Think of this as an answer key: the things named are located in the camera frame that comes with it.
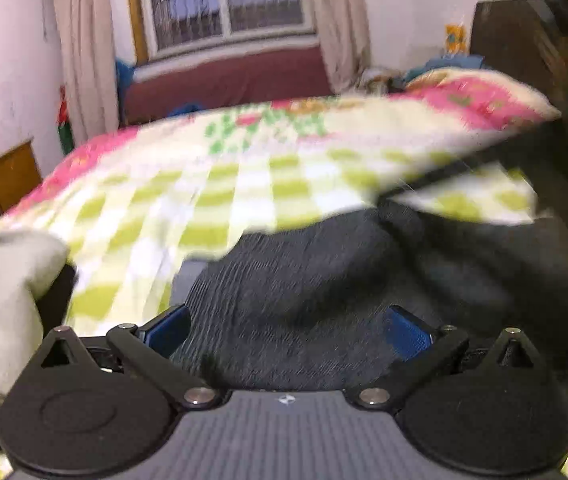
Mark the white cloth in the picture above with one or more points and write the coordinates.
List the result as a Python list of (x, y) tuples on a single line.
[(4, 300)]

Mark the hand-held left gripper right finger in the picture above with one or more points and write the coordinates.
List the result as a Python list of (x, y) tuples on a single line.
[(406, 332)]

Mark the wooden desk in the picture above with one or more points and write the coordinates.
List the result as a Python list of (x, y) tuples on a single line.
[(6, 180)]

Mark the red and green hanging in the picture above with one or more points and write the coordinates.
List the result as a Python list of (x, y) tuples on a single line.
[(65, 120)]

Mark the blue cloth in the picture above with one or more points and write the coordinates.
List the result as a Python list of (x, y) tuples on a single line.
[(451, 62), (124, 80), (186, 109)]

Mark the dark wooden headboard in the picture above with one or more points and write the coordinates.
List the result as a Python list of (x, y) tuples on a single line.
[(519, 45)]

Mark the dark grey pants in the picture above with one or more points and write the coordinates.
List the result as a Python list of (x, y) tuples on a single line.
[(314, 285)]

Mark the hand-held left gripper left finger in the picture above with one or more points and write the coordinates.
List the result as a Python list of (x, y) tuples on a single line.
[(169, 326)]

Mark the crumpled cloth pile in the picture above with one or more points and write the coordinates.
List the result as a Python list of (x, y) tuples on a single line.
[(384, 80)]

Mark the barred window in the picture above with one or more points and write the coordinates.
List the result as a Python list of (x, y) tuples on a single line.
[(224, 0)]

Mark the yellow wall sticker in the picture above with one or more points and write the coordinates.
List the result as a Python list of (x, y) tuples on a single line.
[(456, 37)]

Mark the beige curtain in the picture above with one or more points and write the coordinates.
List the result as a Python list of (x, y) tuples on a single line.
[(86, 50), (339, 25)]

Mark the checked printed blanket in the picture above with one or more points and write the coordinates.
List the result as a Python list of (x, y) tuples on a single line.
[(214, 175)]

